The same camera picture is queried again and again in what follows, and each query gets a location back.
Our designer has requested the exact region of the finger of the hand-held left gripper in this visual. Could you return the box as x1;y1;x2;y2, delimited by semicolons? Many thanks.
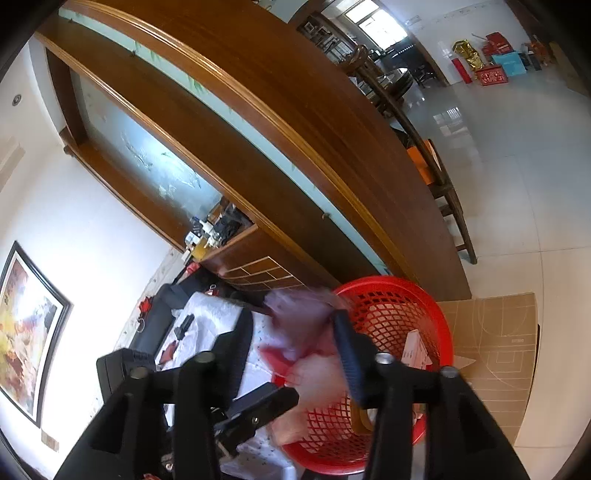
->
210;385;301;457

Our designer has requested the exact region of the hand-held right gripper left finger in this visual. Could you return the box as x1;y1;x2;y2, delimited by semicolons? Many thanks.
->
54;313;254;480

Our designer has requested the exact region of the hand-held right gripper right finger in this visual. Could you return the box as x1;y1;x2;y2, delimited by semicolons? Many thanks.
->
331;308;532;480

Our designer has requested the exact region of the clear plastic bag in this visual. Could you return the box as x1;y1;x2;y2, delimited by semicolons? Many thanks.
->
272;355;356;446

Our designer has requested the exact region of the red plastic basket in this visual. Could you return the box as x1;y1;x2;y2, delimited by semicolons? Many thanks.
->
271;275;455;476

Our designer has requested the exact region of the white blue box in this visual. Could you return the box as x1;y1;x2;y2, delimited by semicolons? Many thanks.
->
401;329;438;372

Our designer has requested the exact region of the red white wrapper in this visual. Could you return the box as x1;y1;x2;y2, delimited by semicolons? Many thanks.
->
257;286;354;370

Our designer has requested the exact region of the black sofa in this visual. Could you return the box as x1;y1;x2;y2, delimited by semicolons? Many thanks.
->
127;270;218;365

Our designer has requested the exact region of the black cloth item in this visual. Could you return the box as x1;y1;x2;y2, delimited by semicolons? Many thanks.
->
172;314;195;341

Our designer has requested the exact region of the purple floral tablecloth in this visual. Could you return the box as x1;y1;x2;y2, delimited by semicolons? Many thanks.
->
154;291;296;480

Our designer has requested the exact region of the framed horse painting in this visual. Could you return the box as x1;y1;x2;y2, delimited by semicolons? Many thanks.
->
0;240;75;426

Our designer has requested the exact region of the wooden cabinet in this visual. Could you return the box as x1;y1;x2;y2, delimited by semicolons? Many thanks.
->
185;196;342;296

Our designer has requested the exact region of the flat cardboard sheet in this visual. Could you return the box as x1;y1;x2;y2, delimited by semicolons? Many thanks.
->
436;292;541;448

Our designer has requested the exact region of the wooden chair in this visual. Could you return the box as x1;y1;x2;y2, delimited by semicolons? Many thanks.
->
392;117;477;265

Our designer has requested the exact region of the orange item on chair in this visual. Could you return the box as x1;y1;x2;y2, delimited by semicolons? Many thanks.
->
406;138;446;185

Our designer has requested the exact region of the etched glass wooden partition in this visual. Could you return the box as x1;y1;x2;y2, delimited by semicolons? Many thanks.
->
34;0;472;301

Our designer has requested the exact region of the dark wooden dining set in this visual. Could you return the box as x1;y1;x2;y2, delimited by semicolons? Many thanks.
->
337;44;416;116

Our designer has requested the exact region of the red cylinder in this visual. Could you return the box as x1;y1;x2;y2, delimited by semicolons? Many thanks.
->
455;55;474;86

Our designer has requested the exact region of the red crate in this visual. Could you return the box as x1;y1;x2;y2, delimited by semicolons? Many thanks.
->
475;65;509;88

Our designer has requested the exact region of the gold foil bag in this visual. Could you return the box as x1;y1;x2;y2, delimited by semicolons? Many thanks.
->
452;39;485;70

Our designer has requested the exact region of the teal box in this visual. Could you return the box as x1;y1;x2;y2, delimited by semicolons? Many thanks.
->
490;51;527;77

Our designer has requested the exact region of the window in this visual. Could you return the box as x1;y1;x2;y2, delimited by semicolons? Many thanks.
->
344;0;407;28

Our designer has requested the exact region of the red gift box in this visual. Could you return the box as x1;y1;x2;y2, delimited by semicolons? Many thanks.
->
482;31;513;54

